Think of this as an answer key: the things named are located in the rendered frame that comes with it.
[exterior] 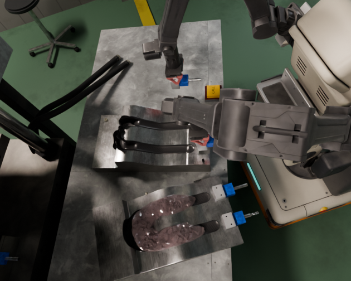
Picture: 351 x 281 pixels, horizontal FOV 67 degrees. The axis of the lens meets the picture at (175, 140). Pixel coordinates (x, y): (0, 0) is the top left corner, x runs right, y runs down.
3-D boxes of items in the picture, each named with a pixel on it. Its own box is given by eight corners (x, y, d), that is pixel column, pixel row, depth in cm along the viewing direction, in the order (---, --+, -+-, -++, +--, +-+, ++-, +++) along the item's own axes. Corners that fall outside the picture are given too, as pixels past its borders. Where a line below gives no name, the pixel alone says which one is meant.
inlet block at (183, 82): (201, 78, 117) (200, 70, 112) (201, 87, 115) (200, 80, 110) (172, 80, 119) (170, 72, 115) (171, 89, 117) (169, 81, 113)
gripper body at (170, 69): (165, 77, 106) (161, 64, 99) (167, 57, 110) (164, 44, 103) (181, 76, 105) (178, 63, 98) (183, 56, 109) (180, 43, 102)
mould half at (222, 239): (219, 178, 108) (219, 170, 99) (242, 243, 97) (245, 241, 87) (103, 213, 109) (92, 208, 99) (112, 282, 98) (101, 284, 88)
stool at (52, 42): (74, 23, 284) (44, -29, 234) (82, 58, 261) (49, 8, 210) (29, 39, 284) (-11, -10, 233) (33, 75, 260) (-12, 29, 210)
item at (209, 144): (232, 136, 100) (230, 128, 96) (233, 148, 97) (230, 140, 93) (199, 140, 104) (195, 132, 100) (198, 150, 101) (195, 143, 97)
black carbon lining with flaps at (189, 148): (195, 122, 113) (193, 110, 105) (194, 156, 107) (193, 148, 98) (117, 124, 118) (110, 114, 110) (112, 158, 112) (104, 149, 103)
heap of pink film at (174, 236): (193, 190, 102) (191, 185, 95) (207, 238, 94) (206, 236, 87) (129, 210, 102) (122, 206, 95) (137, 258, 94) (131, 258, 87)
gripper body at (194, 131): (189, 140, 91) (183, 127, 85) (191, 116, 96) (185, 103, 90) (208, 138, 89) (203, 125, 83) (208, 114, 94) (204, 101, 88)
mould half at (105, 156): (209, 117, 121) (208, 101, 109) (210, 172, 110) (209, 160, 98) (106, 121, 128) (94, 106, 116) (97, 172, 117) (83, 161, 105)
